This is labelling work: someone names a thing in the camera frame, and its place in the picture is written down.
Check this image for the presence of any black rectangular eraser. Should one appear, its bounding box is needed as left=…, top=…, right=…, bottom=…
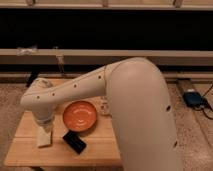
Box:
left=63, top=131, right=87, bottom=154

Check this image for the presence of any small white stacked bottle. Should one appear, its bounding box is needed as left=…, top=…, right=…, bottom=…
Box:
left=100, top=96, right=110, bottom=115

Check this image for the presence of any beige sponge block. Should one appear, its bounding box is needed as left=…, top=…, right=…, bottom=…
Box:
left=37, top=128, right=52, bottom=148

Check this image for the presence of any wooden shelf rail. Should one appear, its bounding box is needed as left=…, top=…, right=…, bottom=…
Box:
left=0, top=48, right=213, bottom=66

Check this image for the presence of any orange bowl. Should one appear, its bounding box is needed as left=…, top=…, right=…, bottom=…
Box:
left=63, top=101, right=97, bottom=132

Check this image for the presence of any translucent cylindrical end effector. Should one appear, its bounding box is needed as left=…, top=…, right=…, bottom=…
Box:
left=36, top=120, right=53, bottom=134

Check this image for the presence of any blue power adapter box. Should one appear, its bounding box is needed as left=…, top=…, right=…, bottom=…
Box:
left=183, top=91, right=204, bottom=107

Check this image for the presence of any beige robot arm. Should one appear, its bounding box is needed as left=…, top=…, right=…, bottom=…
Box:
left=20, top=57, right=183, bottom=171

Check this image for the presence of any black cable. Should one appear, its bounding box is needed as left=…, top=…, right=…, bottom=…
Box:
left=194, top=83, right=213, bottom=120

